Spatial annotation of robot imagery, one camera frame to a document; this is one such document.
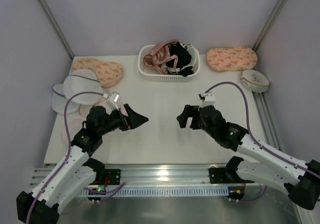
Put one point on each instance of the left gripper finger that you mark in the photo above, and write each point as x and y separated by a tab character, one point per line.
129	111
136	121

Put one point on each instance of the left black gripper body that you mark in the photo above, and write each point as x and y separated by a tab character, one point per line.
125	121

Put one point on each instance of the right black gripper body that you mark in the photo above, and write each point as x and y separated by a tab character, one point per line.
195	118

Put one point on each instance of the pink bra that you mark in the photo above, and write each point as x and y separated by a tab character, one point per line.
161	55
149	62

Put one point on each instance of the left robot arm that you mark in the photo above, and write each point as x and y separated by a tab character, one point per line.
77	169

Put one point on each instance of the beige laundry bag left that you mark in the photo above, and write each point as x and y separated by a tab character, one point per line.
84	110

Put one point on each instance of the black bra in basket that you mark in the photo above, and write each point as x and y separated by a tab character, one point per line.
183	66

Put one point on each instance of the blue-trimmed mesh bag top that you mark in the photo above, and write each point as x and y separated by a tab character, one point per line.
83	80

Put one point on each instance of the blue-trimmed mesh bag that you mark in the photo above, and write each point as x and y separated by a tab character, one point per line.
59	101
83	80

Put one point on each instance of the pink bra in basket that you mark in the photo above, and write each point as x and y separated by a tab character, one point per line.
149	62

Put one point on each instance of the beige-trimmed laundry bag right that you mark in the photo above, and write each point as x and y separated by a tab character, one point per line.
254	81

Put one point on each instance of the blue-trimmed mesh bag lower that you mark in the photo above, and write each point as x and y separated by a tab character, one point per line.
59	101

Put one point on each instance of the floral pad left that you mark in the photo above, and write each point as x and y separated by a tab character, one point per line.
108	73

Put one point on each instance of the floral pad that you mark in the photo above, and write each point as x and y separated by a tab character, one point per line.
231	59
108	73

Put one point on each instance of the floral pad right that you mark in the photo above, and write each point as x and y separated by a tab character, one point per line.
231	59

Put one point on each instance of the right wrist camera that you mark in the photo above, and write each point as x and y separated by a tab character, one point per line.
207	99

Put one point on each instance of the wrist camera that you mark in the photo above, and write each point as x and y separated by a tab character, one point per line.
112	101
207	99

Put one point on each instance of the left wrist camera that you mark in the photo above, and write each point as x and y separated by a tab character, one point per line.
112	101

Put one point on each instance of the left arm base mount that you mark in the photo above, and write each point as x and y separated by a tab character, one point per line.
107	177

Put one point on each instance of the aluminium mounting rail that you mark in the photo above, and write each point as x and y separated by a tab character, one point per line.
164	175

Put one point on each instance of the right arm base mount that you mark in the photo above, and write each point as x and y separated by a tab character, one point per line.
221	175

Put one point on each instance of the white slotted cable duct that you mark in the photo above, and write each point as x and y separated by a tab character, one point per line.
164	191

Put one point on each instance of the left frame post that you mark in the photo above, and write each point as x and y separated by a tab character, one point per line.
56	27

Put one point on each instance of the frame post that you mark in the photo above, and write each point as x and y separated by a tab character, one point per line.
271	19
56	27

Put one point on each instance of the right frame post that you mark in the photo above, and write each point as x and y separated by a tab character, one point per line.
271	19

